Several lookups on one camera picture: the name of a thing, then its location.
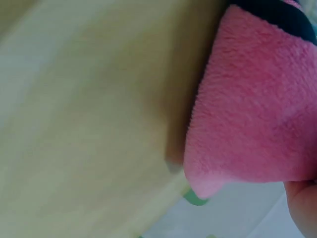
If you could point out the pink plush cloth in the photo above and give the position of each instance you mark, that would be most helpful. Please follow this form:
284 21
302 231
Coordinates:
250 111

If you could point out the black curved object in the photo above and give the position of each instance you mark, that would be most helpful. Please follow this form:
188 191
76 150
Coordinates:
280 17

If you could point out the person's right hand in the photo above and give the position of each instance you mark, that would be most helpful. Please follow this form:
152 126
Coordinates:
303 205

